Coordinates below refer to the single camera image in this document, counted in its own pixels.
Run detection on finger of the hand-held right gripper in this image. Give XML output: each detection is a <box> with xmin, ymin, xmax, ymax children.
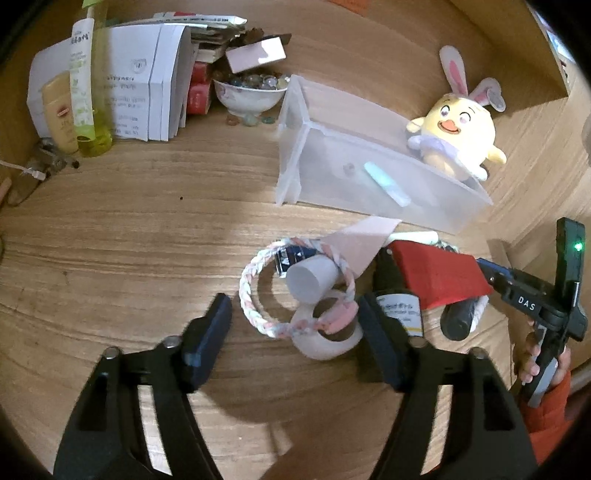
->
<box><xmin>475</xmin><ymin>257</ymin><xmax>513</xmax><ymax>296</ymax></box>

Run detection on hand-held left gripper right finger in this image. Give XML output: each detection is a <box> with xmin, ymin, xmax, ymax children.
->
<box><xmin>358</xmin><ymin>293</ymin><xmax>539</xmax><ymax>480</ymax></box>

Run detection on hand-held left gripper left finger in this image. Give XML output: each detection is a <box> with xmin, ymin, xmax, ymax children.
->
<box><xmin>53</xmin><ymin>292</ymin><xmax>234</xmax><ymax>480</ymax></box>

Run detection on pink white braided rope ring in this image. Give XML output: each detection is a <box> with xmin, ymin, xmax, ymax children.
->
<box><xmin>239</xmin><ymin>236</ymin><xmax>358</xmax><ymax>340</ymax></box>

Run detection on dark green spray bottle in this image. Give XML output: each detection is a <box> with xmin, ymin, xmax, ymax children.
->
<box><xmin>372</xmin><ymin>249</ymin><xmax>423</xmax><ymax>344</ymax></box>

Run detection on red box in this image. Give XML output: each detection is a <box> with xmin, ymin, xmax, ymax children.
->
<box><xmin>387</xmin><ymin>240</ymin><xmax>494</xmax><ymax>309</ymax></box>

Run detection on dark glossy cylinder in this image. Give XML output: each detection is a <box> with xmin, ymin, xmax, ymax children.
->
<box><xmin>440</xmin><ymin>295</ymin><xmax>489</xmax><ymax>342</ymax></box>

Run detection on white tape roll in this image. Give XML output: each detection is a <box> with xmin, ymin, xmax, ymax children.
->
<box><xmin>290</xmin><ymin>291</ymin><xmax>365</xmax><ymax>361</ymax></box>

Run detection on white lip balm tube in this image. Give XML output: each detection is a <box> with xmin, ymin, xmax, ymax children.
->
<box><xmin>390</xmin><ymin>231</ymin><xmax>439</xmax><ymax>245</ymax></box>

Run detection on small white cylinder bottle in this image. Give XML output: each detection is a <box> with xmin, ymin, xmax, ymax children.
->
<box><xmin>286</xmin><ymin>256</ymin><xmax>337</xmax><ymax>304</ymax></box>

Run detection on pink paper sheet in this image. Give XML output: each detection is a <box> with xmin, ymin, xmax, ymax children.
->
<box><xmin>318</xmin><ymin>217</ymin><xmax>402</xmax><ymax>278</ymax></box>

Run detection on blue black eraser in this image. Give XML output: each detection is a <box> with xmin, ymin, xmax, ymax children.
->
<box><xmin>274</xmin><ymin>243</ymin><xmax>319</xmax><ymax>278</ymax></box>

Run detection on clear plastic bin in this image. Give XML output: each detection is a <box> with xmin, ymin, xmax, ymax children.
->
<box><xmin>276</xmin><ymin>74</ymin><xmax>494</xmax><ymax>234</ymax></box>

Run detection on person's right hand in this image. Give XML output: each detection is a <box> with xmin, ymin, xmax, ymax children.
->
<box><xmin>512</xmin><ymin>332</ymin><xmax>543</xmax><ymax>385</ymax></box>

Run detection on light blue tube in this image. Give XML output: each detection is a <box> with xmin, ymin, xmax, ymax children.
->
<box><xmin>364</xmin><ymin>161</ymin><xmax>411</xmax><ymax>207</ymax></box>

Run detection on yellow chick plush toy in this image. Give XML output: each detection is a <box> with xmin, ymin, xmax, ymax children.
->
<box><xmin>406</xmin><ymin>45</ymin><xmax>508</xmax><ymax>182</ymax></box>

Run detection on yellow-green bottle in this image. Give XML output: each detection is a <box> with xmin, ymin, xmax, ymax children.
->
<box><xmin>76</xmin><ymin>0</ymin><xmax>114</xmax><ymax>158</ymax></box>

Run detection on white bowl of marbles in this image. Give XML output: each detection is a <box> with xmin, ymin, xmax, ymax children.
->
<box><xmin>212</xmin><ymin>71</ymin><xmax>289</xmax><ymax>118</ymax></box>

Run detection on red packets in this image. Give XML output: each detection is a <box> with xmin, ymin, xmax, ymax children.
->
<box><xmin>186</xmin><ymin>61</ymin><xmax>213</xmax><ymax>115</ymax></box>

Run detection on grey metal clutter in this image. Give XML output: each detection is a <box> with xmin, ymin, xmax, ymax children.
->
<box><xmin>25</xmin><ymin>137</ymin><xmax>81</xmax><ymax>176</ymax></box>

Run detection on white paper booklets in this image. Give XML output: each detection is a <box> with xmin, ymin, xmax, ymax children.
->
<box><xmin>26</xmin><ymin>23</ymin><xmax>197</xmax><ymax>142</ymax></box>

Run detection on beige cream tube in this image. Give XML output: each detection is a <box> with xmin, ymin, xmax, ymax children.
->
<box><xmin>41</xmin><ymin>73</ymin><xmax>79</xmax><ymax>154</ymax></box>

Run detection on pink cardboard box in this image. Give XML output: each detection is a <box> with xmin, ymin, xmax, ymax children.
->
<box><xmin>225</xmin><ymin>33</ymin><xmax>293</xmax><ymax>73</ymax></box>

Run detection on white green tube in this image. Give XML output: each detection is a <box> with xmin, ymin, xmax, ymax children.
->
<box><xmin>69</xmin><ymin>18</ymin><xmax>96</xmax><ymax>141</ymax></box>

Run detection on white cable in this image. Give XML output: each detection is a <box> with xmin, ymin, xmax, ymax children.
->
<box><xmin>0</xmin><ymin>159</ymin><xmax>47</xmax><ymax>182</ymax></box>

